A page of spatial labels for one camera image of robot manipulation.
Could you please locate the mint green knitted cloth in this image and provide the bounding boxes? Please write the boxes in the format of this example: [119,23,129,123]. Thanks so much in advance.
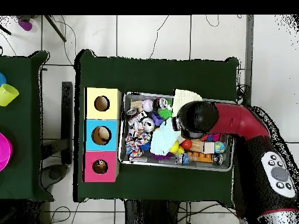
[149,120,181,157]

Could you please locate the colourful braided rope toy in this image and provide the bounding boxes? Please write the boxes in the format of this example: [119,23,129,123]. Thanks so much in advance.
[124,128,152,162]

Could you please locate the yellow smiley ball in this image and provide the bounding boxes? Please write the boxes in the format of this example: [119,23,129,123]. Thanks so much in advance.
[169,141,180,155]

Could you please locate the cream knitted cloth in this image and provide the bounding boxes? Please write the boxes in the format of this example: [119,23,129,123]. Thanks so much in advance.
[172,89,204,117]

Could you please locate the shallow clear mesh bin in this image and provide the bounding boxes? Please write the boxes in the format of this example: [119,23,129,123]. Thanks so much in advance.
[119,92,237,172]

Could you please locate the wooden box with three holes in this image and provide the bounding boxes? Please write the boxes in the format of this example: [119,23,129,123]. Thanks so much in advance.
[84,87,123,183]

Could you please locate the open silver can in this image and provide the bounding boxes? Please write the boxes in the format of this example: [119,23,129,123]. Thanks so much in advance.
[142,117,157,133]

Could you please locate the green spiky ball with eyes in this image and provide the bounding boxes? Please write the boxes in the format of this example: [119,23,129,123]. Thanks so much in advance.
[158,108,173,120]

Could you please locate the white toy baseball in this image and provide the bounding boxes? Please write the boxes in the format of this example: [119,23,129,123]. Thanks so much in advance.
[142,99,155,113]

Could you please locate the silver crushed can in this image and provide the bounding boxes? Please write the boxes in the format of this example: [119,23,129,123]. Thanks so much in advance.
[126,107,140,119]

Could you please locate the red crushed can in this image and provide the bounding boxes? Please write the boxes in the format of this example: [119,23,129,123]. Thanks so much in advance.
[155,97,169,111]

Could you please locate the small red ball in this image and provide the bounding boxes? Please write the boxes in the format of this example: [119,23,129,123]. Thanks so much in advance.
[181,139,193,151]

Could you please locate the dark green table cloth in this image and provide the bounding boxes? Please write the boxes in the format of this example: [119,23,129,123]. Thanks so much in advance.
[74,48,240,206]

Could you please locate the pale wooden cube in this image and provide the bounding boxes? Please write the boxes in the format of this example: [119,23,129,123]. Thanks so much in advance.
[202,142,215,155]

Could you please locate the small globe ball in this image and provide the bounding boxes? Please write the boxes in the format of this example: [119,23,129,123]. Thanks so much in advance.
[214,142,227,155]

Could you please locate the green side table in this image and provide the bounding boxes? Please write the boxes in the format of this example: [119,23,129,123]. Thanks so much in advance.
[0,50,54,201]

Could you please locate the black tripod leg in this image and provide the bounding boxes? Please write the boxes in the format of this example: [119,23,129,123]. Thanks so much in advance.
[44,15,67,43]

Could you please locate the lime green cup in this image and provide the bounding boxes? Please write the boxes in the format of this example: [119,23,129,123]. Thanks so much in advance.
[0,83,20,107]

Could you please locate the pink disc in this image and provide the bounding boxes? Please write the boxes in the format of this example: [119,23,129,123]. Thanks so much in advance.
[0,132,13,172]

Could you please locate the small purple bottle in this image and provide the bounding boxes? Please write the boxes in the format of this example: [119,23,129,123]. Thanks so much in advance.
[18,19,33,32]

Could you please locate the black cable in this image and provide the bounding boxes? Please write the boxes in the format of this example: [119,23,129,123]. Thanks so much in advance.
[275,139,299,145]

